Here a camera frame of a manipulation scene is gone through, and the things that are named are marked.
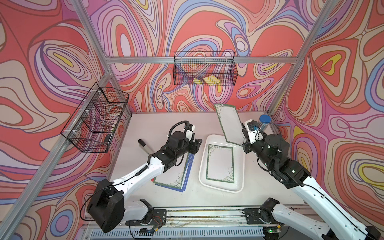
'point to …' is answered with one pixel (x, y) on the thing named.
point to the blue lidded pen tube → (264, 120)
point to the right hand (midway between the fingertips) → (244, 133)
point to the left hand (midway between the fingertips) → (200, 140)
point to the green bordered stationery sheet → (174, 176)
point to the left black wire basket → (91, 127)
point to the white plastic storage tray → (239, 161)
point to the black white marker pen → (145, 146)
